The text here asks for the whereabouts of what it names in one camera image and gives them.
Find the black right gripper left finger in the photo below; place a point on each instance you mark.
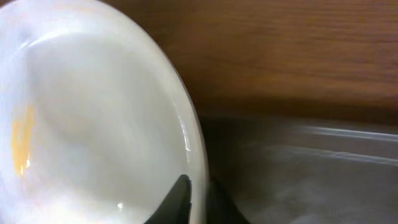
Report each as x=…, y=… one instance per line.
x=176, y=206

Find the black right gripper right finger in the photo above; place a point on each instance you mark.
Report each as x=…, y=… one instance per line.
x=220, y=209

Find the pink plate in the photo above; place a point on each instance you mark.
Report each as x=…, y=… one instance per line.
x=96, y=123

